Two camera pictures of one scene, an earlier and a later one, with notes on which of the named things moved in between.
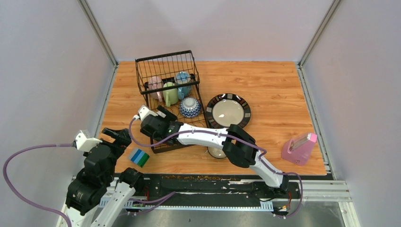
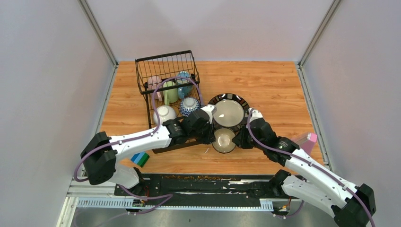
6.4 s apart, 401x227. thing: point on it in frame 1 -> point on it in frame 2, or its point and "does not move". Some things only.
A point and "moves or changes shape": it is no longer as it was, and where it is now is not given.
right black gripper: (170, 117) -> (239, 140)
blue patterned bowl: (189, 107) does not move
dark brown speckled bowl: (216, 152) moves or changes shape
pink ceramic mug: (155, 82) does not move
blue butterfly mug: (182, 78) does not move
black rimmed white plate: (224, 109) does not move
